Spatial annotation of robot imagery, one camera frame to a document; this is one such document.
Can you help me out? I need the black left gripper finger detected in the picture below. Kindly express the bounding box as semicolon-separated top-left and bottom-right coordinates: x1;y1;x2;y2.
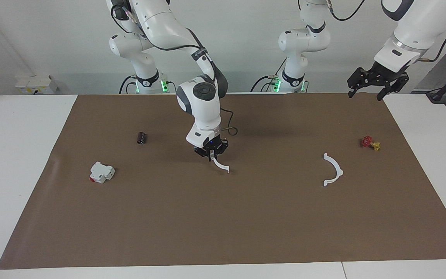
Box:
348;68;376;98
377;74;409;101

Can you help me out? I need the white half-ring pipe clamp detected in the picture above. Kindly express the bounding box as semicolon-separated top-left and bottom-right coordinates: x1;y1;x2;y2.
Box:
322;153;344;187
212;157;230;174

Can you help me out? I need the brown table mat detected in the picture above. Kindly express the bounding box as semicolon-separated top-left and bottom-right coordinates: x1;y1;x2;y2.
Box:
0;92;446;270

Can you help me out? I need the red handwheel yellow valve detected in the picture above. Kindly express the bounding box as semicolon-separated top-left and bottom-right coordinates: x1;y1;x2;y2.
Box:
360;136;381;152

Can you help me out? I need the white circuit breaker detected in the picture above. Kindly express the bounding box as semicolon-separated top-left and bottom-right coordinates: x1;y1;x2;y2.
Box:
89;161;116;184

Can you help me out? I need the white power strip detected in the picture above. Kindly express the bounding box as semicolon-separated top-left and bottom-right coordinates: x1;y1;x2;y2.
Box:
15;75;58;95

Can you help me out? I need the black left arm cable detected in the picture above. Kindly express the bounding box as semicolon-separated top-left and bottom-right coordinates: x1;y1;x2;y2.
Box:
326;0;446;62

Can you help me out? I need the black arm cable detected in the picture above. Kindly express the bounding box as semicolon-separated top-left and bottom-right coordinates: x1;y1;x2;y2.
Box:
110;4;238;137
326;0;446;62

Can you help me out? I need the black base cable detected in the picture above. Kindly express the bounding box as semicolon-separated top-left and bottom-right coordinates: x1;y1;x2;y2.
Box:
118;75;135;94
250;75;274;93

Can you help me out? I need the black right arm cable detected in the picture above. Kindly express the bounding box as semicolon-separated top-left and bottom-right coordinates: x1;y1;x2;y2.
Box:
110;4;238;137

